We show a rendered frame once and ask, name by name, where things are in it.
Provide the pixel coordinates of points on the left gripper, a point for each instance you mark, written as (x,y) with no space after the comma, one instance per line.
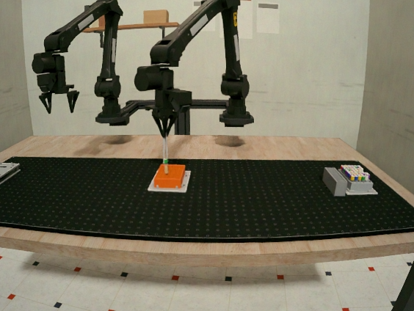
(162,114)

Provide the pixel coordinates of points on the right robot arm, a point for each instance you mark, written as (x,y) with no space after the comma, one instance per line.
(45,62)

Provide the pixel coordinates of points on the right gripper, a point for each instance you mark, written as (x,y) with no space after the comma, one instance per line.
(72,96)

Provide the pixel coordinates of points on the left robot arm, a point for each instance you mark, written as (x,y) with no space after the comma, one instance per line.
(170,49)

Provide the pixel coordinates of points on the orange tube rack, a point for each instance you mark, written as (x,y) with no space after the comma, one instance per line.
(172,179)

